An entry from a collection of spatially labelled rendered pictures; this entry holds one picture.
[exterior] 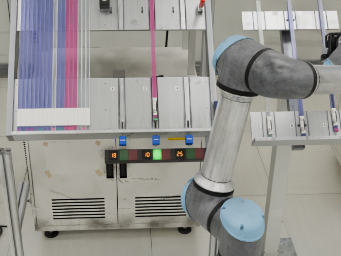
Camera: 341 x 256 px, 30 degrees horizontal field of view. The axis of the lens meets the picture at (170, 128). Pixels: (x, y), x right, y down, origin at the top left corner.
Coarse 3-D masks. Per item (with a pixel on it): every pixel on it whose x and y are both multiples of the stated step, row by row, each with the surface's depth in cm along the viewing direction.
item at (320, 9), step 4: (320, 0) 223; (320, 4) 223; (320, 8) 222; (320, 12) 222; (320, 16) 221; (320, 20) 221; (320, 24) 221; (324, 24) 221; (324, 28) 220; (324, 32) 220; (324, 36) 219; (324, 40) 219; (332, 96) 213; (332, 100) 212; (332, 104) 212; (336, 128) 209
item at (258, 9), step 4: (256, 4) 221; (256, 8) 221; (260, 8) 221; (260, 12) 220; (260, 16) 220; (260, 20) 219; (260, 24) 219; (260, 28) 219; (260, 32) 218; (260, 36) 218; (260, 40) 217; (268, 100) 211; (268, 104) 210; (268, 108) 210; (268, 112) 209; (268, 136) 207; (272, 136) 207
